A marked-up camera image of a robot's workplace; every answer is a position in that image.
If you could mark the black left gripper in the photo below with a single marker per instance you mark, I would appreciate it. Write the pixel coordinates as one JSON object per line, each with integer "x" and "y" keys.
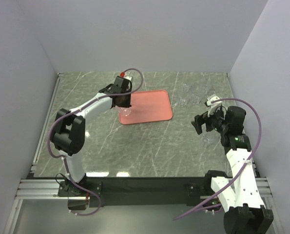
{"x": 126, "y": 104}

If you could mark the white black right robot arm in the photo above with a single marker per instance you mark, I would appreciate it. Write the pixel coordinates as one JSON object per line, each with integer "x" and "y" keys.
{"x": 245, "y": 211}

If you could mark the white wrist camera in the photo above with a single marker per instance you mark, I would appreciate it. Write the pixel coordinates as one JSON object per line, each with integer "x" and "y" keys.
{"x": 213, "y": 102}
{"x": 126, "y": 76}

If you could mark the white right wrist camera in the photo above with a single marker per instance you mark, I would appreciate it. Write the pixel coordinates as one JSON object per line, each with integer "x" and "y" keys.
{"x": 213, "y": 102}

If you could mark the pink rectangular plastic tray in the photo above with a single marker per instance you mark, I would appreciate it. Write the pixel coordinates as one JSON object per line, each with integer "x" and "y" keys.
{"x": 148, "y": 106}

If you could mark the aluminium extrusion frame rail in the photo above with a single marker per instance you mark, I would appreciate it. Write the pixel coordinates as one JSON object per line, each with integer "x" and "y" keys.
{"x": 18, "y": 204}

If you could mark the black front mounting beam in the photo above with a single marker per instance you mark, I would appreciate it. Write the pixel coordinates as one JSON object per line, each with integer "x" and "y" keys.
{"x": 121, "y": 191}

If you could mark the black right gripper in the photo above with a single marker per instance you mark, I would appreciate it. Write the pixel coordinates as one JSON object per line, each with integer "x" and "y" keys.
{"x": 200, "y": 120}

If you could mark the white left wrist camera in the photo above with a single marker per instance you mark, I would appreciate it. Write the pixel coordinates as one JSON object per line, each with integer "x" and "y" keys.
{"x": 126, "y": 76}

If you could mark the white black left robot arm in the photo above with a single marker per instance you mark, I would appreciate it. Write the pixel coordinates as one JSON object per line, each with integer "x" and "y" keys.
{"x": 67, "y": 134}

